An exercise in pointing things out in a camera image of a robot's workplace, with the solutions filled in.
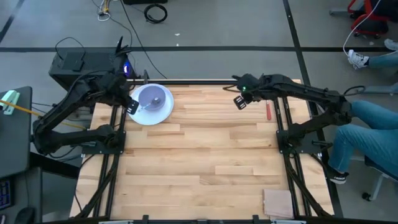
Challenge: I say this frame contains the red office chair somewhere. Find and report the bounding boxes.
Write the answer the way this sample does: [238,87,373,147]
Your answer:
[328,0,390,40]

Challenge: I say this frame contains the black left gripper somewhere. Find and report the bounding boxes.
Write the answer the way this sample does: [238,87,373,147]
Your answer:
[102,73,140,114]

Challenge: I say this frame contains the metal spoon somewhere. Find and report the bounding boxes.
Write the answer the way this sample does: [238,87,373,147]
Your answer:
[138,97,161,113]

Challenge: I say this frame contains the light green stapler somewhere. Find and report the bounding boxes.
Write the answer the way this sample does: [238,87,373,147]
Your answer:
[0,90,21,116]

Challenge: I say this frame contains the light blue round plate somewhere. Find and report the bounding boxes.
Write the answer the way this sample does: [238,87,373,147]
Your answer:
[127,83,175,126]

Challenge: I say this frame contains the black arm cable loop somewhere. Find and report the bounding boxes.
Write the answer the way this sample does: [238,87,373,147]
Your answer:
[343,85,366,98]

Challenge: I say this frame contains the purple round bowl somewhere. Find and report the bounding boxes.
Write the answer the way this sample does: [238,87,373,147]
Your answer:
[138,85,167,113]

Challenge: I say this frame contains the black desk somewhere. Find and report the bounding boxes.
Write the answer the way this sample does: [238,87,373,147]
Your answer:
[0,86,80,224]

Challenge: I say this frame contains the black computer mouse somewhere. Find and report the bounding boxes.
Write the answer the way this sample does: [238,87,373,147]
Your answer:
[14,206,36,224]

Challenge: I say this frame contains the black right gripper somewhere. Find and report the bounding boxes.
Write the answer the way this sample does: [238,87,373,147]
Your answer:
[231,73,266,111]

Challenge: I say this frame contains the blue chair grey legs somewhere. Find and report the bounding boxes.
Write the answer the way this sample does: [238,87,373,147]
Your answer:
[361,154,398,202]

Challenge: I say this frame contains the white and yellow cable bundle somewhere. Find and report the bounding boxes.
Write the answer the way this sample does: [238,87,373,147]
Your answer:
[96,0,112,22]

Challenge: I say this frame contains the small flat black device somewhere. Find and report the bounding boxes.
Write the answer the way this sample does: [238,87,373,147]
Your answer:
[60,50,86,72]

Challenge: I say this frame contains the person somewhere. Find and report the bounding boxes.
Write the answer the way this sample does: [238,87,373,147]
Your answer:
[325,99,398,185]
[347,38,398,70]

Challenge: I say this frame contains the black keyboard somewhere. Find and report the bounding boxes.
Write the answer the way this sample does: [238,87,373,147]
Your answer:
[0,178,14,212]

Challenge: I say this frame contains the coiled black cable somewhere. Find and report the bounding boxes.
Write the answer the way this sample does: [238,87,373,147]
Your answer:
[143,3,169,25]

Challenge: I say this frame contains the long black floor cable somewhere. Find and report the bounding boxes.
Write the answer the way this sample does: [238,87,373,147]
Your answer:
[119,0,168,80]

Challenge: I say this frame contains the black computer tower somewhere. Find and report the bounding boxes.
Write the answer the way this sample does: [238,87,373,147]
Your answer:
[49,36,138,91]

